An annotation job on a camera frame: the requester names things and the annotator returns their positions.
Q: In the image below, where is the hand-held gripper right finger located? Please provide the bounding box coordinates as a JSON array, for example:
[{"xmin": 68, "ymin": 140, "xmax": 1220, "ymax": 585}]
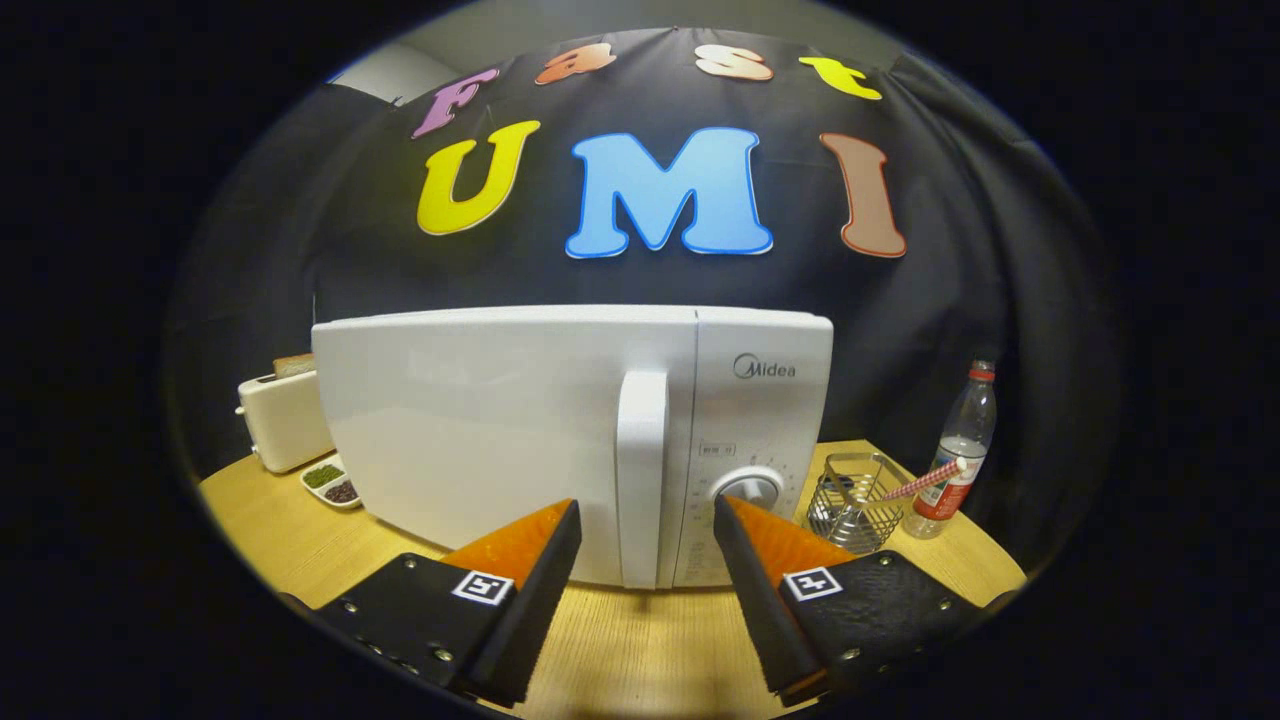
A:
[{"xmin": 712, "ymin": 494, "xmax": 1016, "ymax": 707}]

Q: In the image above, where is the white microwave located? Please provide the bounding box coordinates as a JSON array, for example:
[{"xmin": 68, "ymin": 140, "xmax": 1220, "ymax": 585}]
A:
[{"xmin": 310, "ymin": 304, "xmax": 835, "ymax": 591}]

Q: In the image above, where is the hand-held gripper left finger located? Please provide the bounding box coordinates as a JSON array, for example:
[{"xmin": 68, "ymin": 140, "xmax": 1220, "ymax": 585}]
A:
[{"xmin": 315, "ymin": 498, "xmax": 583, "ymax": 709}]

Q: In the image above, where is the cream toaster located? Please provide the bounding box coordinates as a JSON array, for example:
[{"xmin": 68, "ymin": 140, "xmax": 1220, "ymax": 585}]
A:
[{"xmin": 236, "ymin": 368, "xmax": 336, "ymax": 475}]

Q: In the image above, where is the metal wire basket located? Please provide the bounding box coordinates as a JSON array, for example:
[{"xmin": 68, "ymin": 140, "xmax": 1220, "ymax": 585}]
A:
[{"xmin": 806, "ymin": 452, "xmax": 907, "ymax": 556}]

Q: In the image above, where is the white two-compartment bean dish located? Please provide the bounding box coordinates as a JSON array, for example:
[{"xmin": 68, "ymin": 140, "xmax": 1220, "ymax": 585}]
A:
[{"xmin": 300, "ymin": 455, "xmax": 365, "ymax": 512}]

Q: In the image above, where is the black backdrop cloth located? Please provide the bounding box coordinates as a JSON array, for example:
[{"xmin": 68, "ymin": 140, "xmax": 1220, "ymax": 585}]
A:
[{"xmin": 165, "ymin": 25, "xmax": 1121, "ymax": 581}]

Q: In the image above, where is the red checked straw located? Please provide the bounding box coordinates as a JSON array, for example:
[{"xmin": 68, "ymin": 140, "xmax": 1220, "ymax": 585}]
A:
[{"xmin": 880, "ymin": 457, "xmax": 969, "ymax": 503}]

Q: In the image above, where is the clear plastic water bottle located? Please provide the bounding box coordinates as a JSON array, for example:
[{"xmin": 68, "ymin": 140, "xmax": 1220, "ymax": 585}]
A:
[{"xmin": 903, "ymin": 360, "xmax": 999, "ymax": 541}]

